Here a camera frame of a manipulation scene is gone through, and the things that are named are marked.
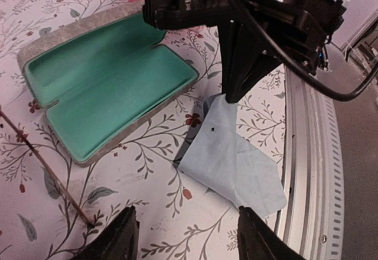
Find front aluminium rail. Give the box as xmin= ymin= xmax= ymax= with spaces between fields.
xmin=275 ymin=70 xmax=344 ymax=259

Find large blue cleaning cloth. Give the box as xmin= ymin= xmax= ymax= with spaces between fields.
xmin=178 ymin=94 xmax=287 ymax=217

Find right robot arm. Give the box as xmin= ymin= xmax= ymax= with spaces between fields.
xmin=142 ymin=0 xmax=377 ymax=103

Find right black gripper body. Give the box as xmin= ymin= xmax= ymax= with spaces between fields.
xmin=277 ymin=0 xmax=346 ymax=75

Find grey glasses case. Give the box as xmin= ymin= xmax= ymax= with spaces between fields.
xmin=17 ymin=1 xmax=198 ymax=166

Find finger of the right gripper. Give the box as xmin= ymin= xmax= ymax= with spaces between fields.
xmin=142 ymin=0 xmax=295 ymax=30
xmin=218 ymin=21 xmax=281 ymax=103

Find brown sunglasses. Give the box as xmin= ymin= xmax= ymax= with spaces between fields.
xmin=1 ymin=110 xmax=95 ymax=228

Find right black cable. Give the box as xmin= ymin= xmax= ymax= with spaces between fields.
xmin=220 ymin=0 xmax=378 ymax=103

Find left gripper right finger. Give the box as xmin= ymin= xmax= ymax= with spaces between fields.
xmin=238 ymin=206 xmax=304 ymax=260

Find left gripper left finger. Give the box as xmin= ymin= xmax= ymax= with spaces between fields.
xmin=72 ymin=206 xmax=139 ymax=260

